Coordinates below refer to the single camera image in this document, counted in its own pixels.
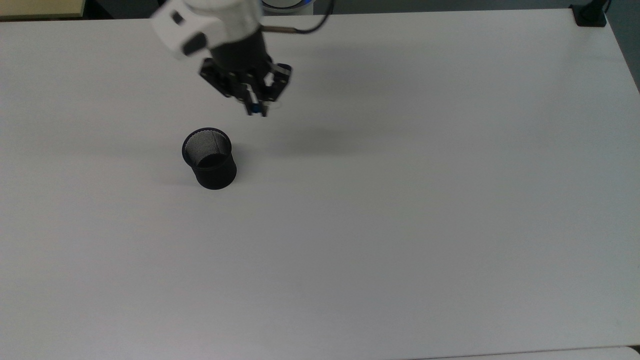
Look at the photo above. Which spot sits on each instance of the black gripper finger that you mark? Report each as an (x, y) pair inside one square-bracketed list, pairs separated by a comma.
[(275, 85), (227, 82)]

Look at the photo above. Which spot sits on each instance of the black clamp camera stand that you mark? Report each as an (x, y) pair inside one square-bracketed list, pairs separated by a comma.
[(591, 14)]

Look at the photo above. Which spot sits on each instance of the black mesh pen cup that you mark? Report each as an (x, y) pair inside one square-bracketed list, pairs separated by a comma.
[(210, 160)]

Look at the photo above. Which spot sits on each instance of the beige table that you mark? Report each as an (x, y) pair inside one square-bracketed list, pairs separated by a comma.
[(40, 8)]

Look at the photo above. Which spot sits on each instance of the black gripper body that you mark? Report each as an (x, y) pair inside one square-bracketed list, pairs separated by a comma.
[(241, 57)]

